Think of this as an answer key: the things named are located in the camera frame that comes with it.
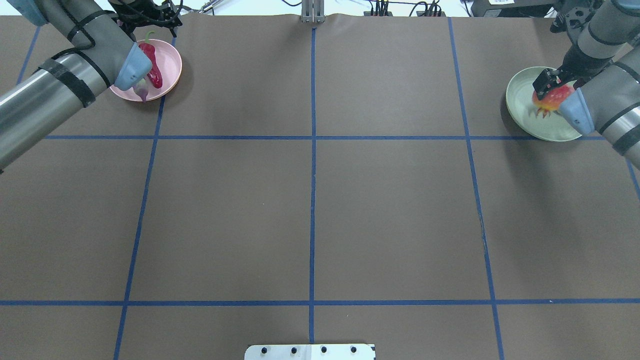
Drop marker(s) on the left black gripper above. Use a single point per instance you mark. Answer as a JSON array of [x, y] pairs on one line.
[[134, 87]]

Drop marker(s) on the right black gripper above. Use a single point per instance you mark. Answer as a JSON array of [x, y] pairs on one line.
[[571, 68]]

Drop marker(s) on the red pomegranate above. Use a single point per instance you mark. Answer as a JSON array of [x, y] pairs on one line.
[[551, 102]]

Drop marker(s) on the purple eggplant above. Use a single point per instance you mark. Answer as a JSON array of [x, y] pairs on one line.
[[141, 89]]

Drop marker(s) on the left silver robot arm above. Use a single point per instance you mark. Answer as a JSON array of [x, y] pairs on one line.
[[103, 53]]

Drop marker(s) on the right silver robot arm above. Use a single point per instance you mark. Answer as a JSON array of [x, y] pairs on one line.
[[604, 66]]

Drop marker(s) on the pink plate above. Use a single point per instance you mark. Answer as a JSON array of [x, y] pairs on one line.
[[170, 64]]

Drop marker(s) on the green plate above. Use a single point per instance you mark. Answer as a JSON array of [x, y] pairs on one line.
[[553, 127]]

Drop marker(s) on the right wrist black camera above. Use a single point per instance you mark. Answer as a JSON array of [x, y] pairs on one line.
[[572, 14]]

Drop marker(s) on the aluminium frame post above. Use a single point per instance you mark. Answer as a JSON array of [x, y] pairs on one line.
[[312, 11]]

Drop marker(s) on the white camera pillar base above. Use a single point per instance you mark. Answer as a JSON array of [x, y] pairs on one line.
[[327, 351]]

